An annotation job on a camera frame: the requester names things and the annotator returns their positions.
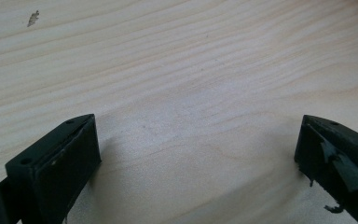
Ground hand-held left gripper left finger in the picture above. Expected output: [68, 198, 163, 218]
[5, 113, 103, 224]

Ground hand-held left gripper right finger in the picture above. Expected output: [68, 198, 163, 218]
[294, 114, 358, 224]

